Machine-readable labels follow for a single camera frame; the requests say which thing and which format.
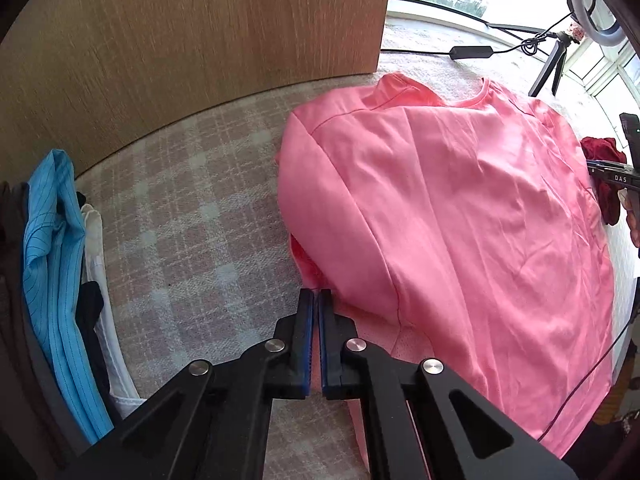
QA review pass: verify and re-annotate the large wooden board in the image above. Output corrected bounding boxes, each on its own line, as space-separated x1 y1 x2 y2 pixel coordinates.
0 0 396 181

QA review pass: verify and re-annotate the blue garment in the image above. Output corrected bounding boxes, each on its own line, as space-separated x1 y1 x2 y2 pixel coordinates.
22 149 115 443

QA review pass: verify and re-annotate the pink t-shirt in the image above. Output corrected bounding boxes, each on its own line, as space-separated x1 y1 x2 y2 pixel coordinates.
275 72 616 458

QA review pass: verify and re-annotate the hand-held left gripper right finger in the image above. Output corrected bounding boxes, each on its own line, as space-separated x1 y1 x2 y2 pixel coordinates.
318 288 581 480

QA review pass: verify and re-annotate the white garment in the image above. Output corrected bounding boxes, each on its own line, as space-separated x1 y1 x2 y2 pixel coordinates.
80 203 146 421

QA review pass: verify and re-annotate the pink plaid tablecloth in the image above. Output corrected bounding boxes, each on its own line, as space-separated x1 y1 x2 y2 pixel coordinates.
74 15 640 480

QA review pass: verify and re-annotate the navy garment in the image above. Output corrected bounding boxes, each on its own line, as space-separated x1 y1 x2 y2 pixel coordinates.
75 280 112 396

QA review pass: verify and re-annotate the person's right hand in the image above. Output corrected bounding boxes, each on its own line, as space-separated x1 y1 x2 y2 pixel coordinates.
619 187 640 250

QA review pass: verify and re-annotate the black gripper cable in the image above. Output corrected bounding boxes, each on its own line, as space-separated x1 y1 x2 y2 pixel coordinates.
540 305 640 441

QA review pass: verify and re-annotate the dark red garment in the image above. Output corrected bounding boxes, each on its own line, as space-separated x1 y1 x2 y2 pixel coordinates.
580 136 628 226

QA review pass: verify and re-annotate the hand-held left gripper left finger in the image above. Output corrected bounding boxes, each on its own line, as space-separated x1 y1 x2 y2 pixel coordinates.
65 288 317 480

